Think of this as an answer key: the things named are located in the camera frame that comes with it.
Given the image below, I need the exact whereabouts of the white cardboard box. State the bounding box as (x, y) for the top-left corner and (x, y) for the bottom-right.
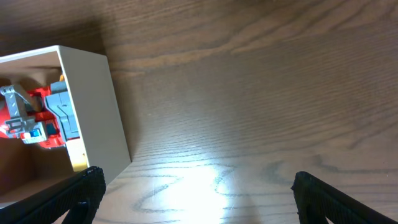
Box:
(1, 45), (131, 207)

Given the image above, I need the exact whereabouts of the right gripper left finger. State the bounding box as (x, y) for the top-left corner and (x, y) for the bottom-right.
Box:
(1, 166), (106, 223)

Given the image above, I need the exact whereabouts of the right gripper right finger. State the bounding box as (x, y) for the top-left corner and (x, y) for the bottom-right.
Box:
(292, 171), (397, 224)

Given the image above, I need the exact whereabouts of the yellow grey toy truck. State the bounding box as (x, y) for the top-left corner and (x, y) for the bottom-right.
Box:
(44, 81), (80, 142)

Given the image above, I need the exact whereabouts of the red toy fire truck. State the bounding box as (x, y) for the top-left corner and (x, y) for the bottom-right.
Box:
(1, 84), (65, 149)

